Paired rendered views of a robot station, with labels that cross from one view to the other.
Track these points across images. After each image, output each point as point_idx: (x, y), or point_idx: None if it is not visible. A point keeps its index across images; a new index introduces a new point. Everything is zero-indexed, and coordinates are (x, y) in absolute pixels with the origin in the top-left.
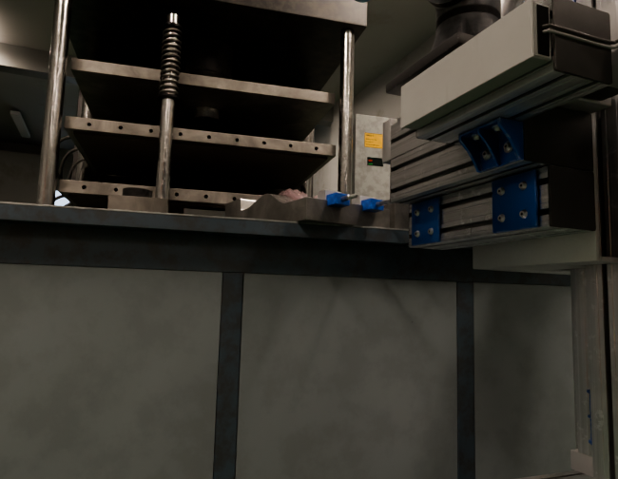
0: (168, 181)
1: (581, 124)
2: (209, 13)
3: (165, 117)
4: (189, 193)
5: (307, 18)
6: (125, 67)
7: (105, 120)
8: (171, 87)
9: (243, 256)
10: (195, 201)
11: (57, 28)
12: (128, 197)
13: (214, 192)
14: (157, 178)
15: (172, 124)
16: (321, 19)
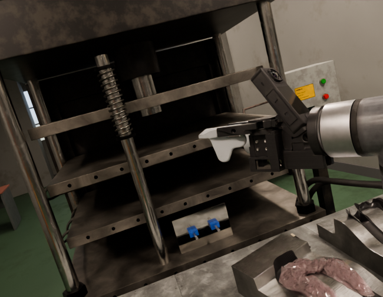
0: (153, 208)
1: None
2: (131, 35)
3: (131, 157)
4: (171, 206)
5: (225, 9)
6: (76, 118)
7: (81, 176)
8: (126, 128)
9: None
10: (178, 211)
11: (4, 118)
12: None
13: (190, 197)
14: (143, 209)
15: (138, 159)
16: (239, 5)
